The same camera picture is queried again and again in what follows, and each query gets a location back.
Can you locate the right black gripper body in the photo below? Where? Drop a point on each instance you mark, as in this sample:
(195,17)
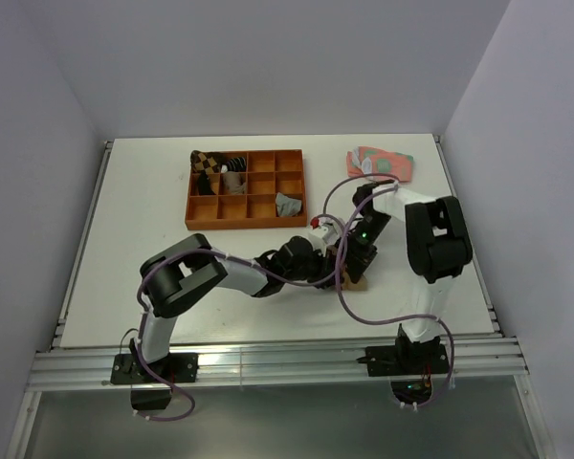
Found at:
(360,243)

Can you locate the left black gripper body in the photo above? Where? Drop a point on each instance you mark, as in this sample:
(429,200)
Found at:
(315,269)

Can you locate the argyle beige orange sock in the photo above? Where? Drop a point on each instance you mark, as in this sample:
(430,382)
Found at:
(349,285)

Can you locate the grey ankle sock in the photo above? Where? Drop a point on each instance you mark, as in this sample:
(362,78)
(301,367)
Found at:
(287,206)

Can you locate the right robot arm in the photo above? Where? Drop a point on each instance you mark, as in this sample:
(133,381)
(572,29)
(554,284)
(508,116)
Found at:
(438,248)

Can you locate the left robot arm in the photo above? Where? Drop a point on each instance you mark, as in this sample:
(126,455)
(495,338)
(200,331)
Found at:
(176,279)

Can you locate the pink green sock pair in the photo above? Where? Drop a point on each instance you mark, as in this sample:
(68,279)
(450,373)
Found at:
(363,160)

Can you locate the orange compartment tray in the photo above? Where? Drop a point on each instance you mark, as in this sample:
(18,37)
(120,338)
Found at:
(268,173)

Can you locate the beige rolled sock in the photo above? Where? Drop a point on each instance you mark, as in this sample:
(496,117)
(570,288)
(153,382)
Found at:
(233,183)

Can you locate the black white striped sock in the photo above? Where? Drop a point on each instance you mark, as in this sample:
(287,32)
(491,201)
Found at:
(234,164)

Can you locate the black sock in tray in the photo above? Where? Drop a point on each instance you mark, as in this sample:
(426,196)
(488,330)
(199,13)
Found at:
(203,184)

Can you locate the brown checkered rolled sock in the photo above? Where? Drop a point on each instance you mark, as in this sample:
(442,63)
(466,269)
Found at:
(208,162)

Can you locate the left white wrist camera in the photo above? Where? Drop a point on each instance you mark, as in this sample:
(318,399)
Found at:
(322,234)

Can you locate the aluminium front rail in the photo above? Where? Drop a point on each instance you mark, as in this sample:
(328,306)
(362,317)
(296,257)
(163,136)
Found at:
(325,361)

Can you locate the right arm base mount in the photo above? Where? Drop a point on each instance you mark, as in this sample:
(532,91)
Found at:
(393,360)

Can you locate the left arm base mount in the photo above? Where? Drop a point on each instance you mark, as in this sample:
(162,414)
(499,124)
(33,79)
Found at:
(182,365)

